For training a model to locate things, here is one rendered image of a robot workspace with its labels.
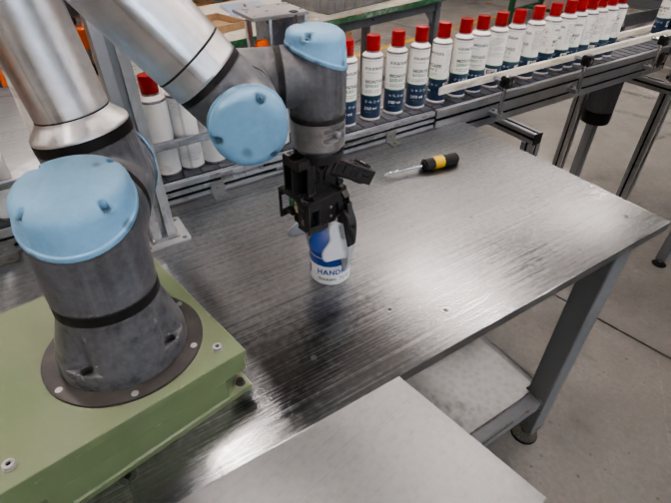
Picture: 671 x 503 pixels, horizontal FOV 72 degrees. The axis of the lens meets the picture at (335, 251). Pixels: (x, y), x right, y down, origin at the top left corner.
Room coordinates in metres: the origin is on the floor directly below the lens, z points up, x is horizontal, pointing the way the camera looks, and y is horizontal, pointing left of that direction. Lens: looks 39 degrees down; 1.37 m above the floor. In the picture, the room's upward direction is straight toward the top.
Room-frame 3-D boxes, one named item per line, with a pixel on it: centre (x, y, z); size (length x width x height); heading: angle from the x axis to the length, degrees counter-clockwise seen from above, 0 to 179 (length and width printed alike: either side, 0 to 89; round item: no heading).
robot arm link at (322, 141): (0.60, 0.02, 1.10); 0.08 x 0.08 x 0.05
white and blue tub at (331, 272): (0.61, 0.01, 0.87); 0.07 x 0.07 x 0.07
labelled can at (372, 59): (1.17, -0.09, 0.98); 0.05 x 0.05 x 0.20
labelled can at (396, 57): (1.21, -0.15, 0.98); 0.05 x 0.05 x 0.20
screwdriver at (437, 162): (0.97, -0.20, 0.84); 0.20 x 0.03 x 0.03; 114
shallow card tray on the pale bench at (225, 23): (2.41, 0.63, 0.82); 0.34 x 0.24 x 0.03; 138
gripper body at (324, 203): (0.60, 0.03, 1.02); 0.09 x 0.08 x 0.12; 132
